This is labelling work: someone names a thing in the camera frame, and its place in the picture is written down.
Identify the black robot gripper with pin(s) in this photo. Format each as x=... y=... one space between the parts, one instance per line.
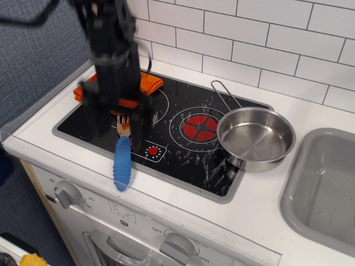
x=117 y=88

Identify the blue handled metal fork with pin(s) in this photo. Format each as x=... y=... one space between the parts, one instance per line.
x=122 y=155

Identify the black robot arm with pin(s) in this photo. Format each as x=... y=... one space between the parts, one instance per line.
x=110 y=27

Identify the orange folded cloth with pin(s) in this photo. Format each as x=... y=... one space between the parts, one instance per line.
x=148 y=85

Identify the black toy stovetop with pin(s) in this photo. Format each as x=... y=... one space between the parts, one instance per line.
x=181 y=145

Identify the grey left oven knob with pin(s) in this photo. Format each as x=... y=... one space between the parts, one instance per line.
x=67 y=194

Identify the grey oven knob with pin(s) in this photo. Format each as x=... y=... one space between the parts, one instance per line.
x=67 y=194
x=177 y=248

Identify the toy oven door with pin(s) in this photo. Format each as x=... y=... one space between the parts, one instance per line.
x=118 y=249

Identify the stainless steel pan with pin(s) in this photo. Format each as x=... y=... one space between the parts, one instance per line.
x=255 y=139

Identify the grey right oven knob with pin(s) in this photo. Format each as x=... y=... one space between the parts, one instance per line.
x=177 y=248

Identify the yellow object at corner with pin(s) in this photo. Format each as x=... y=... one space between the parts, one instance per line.
x=32 y=260

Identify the grey toy sink basin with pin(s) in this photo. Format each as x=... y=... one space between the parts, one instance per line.
x=318 y=200

